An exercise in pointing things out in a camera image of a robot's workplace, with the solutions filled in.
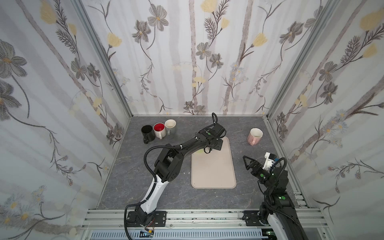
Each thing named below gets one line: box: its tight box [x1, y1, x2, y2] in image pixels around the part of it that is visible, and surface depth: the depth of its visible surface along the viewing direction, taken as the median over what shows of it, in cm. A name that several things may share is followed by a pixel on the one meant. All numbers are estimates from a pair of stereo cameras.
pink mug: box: [247, 127, 264, 146], surface depth 100 cm
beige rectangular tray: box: [191, 136, 237, 189], surface depth 92 cm
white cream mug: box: [153, 122, 167, 140], surface depth 106 cm
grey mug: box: [164, 119, 177, 136], surface depth 105 cm
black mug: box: [141, 125, 155, 144], surface depth 103 cm
